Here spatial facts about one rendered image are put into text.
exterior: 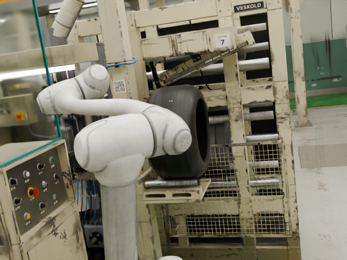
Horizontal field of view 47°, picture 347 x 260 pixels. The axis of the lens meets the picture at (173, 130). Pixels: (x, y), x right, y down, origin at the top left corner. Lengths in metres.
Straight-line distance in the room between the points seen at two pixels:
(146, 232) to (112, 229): 1.52
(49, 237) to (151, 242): 0.76
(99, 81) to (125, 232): 0.63
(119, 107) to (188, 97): 0.98
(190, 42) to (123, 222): 1.63
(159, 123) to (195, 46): 1.53
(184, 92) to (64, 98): 0.97
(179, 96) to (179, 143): 1.21
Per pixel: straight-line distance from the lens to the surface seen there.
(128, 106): 1.32
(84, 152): 1.04
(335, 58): 11.35
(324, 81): 11.37
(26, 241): 2.10
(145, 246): 2.76
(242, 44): 2.67
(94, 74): 1.56
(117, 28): 2.46
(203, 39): 2.57
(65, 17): 2.93
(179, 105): 2.24
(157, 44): 2.64
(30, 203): 2.18
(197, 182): 2.39
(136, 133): 1.06
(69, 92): 1.54
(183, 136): 1.09
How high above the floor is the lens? 1.68
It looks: 11 degrees down
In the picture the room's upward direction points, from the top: 8 degrees counter-clockwise
